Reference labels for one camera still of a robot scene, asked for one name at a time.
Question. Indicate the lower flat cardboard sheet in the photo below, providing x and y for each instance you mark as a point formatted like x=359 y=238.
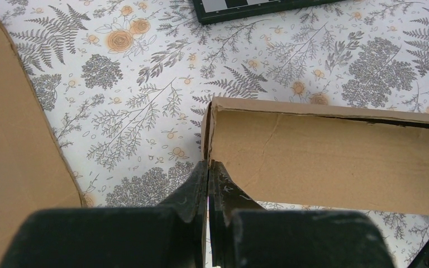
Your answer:
x=33 y=173

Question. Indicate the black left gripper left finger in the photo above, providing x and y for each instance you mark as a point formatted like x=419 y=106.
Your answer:
x=170 y=234

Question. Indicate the black white checkerboard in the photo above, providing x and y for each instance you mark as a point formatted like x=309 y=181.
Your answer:
x=214 y=11

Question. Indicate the floral patterned table mat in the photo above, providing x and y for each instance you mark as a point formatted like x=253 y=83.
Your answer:
x=125 y=84

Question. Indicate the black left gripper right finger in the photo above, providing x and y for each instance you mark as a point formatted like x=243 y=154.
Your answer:
x=244 y=234

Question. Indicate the cardboard box sheet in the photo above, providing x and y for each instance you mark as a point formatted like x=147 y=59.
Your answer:
x=310 y=154

